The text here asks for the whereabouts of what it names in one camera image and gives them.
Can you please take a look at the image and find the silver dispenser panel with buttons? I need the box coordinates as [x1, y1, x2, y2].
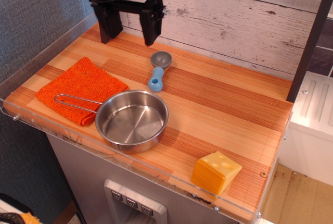
[104, 179, 168, 223]

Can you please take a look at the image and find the orange cloth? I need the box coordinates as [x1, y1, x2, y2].
[36, 57, 129, 126]

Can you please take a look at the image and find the silver pot with wire handle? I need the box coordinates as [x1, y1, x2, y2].
[54, 90, 169, 154]

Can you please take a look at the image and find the grey scoop blue handle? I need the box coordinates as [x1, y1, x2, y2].
[148, 51, 173, 92]

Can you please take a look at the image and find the orange black object bottom left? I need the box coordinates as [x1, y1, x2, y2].
[1, 213, 41, 224]

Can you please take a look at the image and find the clear acrylic table guard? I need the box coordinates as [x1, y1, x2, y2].
[1, 19, 292, 223]

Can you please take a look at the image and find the dark right shelf post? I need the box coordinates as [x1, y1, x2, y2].
[286, 0, 332, 103]

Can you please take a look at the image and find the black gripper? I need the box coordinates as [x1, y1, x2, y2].
[89, 0, 165, 46]

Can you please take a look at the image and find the dark left shelf post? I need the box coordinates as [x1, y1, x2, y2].
[91, 0, 120, 44]

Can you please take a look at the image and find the dark shelf post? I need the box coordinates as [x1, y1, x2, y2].
[91, 0, 120, 44]
[286, 0, 332, 103]

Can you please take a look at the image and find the yellow toy cheese wedge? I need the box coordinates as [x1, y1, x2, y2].
[191, 151, 242, 195]

